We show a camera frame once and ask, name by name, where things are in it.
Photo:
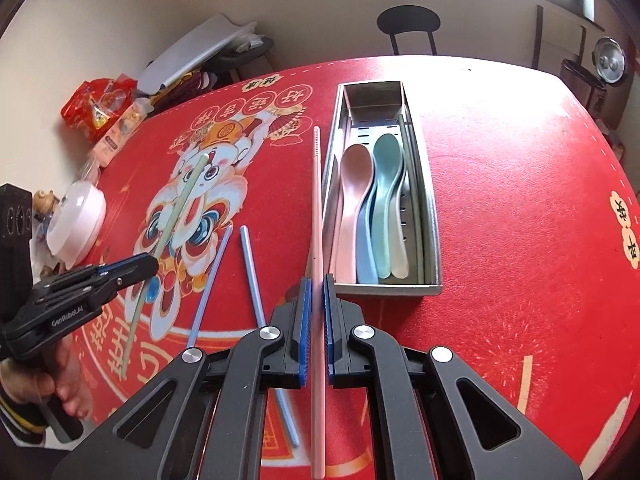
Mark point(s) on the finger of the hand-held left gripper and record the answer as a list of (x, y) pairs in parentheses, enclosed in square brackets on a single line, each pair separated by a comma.
[(140, 271), (75, 277)]

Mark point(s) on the grey spoon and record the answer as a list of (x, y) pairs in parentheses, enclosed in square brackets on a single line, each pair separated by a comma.
[(399, 260)]

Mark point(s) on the green spoon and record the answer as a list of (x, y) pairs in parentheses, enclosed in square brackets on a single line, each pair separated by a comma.
[(387, 155)]

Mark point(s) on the pink chopstick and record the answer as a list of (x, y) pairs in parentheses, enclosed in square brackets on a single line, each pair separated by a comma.
[(332, 260), (317, 210)]

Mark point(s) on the person's left hand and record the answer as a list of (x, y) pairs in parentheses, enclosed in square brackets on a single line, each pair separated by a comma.
[(75, 395)]

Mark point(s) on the grey board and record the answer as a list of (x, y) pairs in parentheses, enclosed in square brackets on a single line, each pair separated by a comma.
[(195, 45)]

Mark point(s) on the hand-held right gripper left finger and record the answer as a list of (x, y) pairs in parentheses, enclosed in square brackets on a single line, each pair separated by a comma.
[(303, 340)]

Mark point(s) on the round silver fan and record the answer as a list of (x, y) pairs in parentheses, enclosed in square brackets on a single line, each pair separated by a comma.
[(609, 60)]

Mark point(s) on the blue spoon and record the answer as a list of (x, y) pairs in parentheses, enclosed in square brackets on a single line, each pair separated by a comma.
[(367, 260)]

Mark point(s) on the brown figurine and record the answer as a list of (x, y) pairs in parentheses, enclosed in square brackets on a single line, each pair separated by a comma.
[(44, 202)]

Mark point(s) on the stainless steel utensil tray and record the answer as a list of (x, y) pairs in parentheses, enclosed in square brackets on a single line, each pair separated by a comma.
[(377, 97)]

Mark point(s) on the white lidded bowl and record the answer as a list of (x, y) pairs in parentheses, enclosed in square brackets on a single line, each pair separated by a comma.
[(75, 215)]

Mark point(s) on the pink spoon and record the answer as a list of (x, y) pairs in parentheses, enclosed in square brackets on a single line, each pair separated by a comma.
[(355, 170)]

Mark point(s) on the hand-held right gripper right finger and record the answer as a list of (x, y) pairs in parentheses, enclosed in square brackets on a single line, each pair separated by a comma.
[(327, 330)]

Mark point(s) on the red snack bag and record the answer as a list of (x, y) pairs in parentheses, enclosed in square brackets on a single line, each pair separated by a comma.
[(85, 110)]

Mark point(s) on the black round chair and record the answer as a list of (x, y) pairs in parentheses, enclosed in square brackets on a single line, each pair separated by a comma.
[(407, 20)]

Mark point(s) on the dark wooden side table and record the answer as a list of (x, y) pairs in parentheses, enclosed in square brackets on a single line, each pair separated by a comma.
[(590, 95)]

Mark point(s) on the pink labelled bottle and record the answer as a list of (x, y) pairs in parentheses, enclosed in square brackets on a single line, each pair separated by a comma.
[(117, 135)]

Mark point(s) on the dark wooden chair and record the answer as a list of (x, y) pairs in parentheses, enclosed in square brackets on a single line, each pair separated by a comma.
[(539, 35)]

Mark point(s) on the dark striped cloth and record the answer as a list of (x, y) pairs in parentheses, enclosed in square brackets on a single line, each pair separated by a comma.
[(190, 85)]

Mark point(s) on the blue chopstick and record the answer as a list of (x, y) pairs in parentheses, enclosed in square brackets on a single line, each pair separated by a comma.
[(253, 275), (212, 280)]

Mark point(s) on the green chopstick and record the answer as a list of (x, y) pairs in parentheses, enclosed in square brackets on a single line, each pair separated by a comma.
[(189, 192), (414, 200)]

